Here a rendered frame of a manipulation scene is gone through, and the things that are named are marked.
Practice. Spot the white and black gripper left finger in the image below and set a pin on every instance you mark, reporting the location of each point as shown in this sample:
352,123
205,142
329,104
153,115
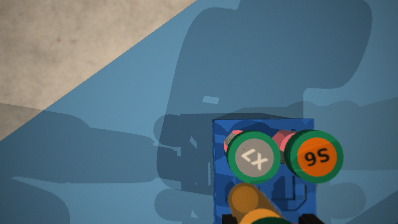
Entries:
228,219

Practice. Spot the blue bench mat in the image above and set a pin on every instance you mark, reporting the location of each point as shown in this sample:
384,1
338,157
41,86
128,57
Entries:
133,143

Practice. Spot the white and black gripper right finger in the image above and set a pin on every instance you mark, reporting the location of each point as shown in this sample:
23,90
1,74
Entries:
309,218

